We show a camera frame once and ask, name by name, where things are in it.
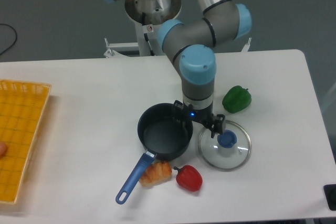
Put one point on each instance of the black device at table edge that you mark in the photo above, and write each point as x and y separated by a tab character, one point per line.
330	194

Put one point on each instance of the yellow woven basket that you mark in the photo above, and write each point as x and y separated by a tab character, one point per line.
22	107

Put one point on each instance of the black saucepan with blue handle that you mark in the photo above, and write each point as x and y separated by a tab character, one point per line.
162	138

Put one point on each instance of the green bell pepper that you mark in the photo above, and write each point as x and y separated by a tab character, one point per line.
236	99

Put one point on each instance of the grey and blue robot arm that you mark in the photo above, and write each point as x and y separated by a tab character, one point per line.
190	47

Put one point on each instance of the pink object at left edge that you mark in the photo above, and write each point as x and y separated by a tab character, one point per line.
3	148

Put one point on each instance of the toy croissant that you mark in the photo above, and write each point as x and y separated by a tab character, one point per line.
156	173

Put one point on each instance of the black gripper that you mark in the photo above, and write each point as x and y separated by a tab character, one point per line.
205	117

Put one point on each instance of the red bell pepper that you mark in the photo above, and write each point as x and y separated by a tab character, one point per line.
188	178

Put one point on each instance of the glass lid with blue knob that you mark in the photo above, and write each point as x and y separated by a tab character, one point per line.
228	151

